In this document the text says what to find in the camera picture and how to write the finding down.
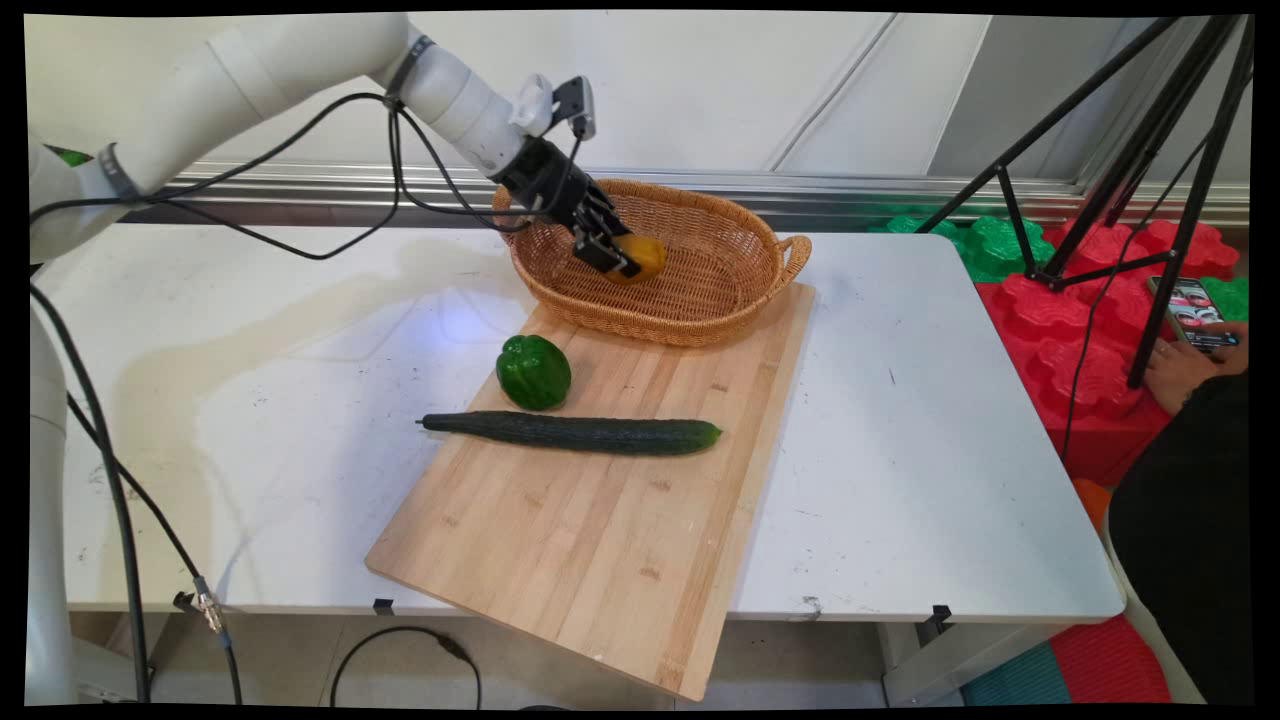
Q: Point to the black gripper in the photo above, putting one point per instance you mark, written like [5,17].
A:
[548,180]

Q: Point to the yellow bell pepper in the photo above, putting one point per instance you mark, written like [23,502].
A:
[645,257]

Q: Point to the smartphone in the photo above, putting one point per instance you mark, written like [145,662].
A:
[1195,310]

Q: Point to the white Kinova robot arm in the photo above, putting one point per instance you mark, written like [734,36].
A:
[300,60]

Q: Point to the person's hand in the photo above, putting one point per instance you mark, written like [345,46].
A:
[1180,375]

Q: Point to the woven wicker basket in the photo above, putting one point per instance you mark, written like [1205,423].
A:
[700,290]

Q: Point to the green bell pepper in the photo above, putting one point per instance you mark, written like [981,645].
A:
[535,375]

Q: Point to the long dark green cucumber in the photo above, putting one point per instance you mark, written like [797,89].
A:
[580,433]

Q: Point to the wooden cutting board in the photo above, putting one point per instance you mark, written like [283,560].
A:
[600,540]

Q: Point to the large green foam block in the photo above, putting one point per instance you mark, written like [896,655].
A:
[1000,245]

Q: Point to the red foam block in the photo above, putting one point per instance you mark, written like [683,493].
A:
[1080,340]

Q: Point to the black tripod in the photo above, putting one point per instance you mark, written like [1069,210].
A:
[1170,120]

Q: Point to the teal floor mat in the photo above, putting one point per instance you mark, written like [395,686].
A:
[1015,680]

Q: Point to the small green foam block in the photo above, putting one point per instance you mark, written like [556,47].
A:
[1230,295]

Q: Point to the red floor mat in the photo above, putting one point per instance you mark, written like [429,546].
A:
[1110,660]

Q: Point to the person's black clothing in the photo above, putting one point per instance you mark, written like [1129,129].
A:
[1190,550]

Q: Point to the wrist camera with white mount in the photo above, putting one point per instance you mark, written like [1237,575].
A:
[570,105]

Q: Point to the aluminium wall rail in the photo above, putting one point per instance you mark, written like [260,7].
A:
[850,195]

